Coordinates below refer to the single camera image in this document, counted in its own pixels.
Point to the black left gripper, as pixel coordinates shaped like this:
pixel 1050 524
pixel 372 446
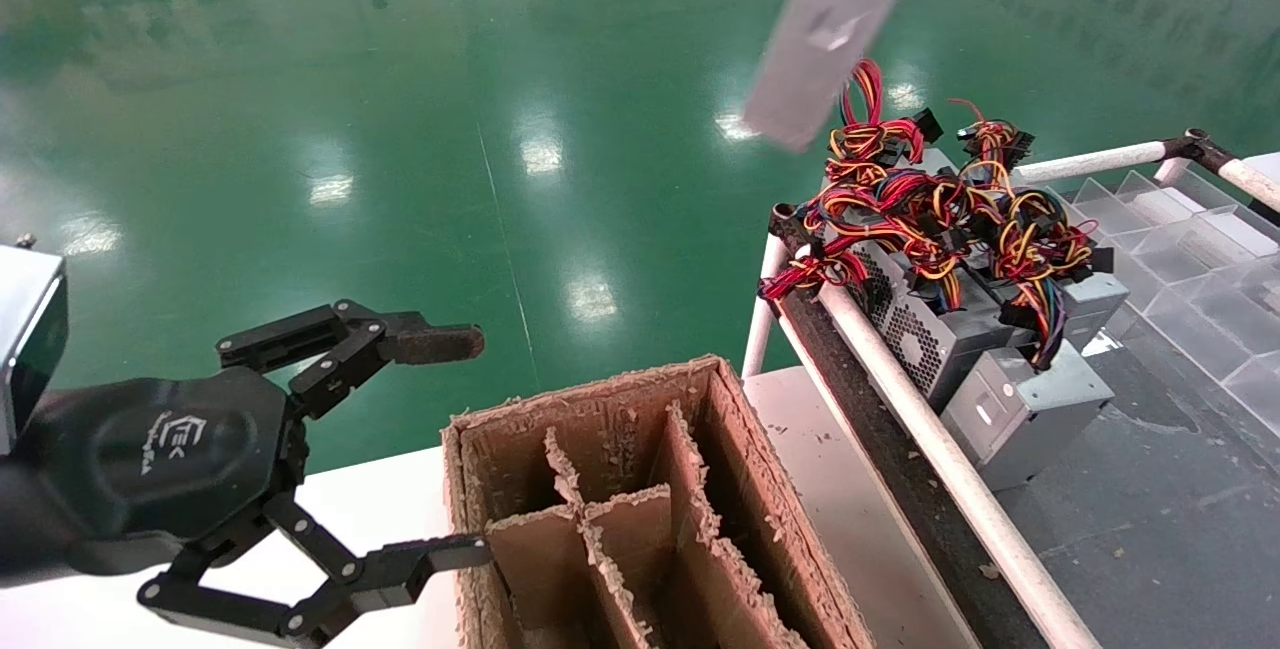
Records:
pixel 150 449

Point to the short white rack pipe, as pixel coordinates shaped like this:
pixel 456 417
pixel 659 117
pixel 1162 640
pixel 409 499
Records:
pixel 762 329

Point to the clear plastic divider tray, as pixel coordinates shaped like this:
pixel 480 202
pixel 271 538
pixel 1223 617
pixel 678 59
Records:
pixel 1190 239

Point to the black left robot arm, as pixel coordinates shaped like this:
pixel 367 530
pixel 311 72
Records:
pixel 30 539

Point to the brown cardboard divider box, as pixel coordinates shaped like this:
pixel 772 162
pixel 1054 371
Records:
pixel 740 459

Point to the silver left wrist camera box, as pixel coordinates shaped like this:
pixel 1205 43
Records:
pixel 25 329

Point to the grey power supply perforated side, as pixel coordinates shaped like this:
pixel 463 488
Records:
pixel 920 339

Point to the small grey power supply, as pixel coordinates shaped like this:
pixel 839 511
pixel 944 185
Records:
pixel 1095 307

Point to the black pipe joint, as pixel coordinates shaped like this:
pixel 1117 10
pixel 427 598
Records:
pixel 1195 141
pixel 785 224

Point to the silver power supply with label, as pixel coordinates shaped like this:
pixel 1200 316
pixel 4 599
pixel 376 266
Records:
pixel 1030 409

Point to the left gripper brown-padded finger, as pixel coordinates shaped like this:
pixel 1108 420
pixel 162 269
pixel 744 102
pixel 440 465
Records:
pixel 430 341

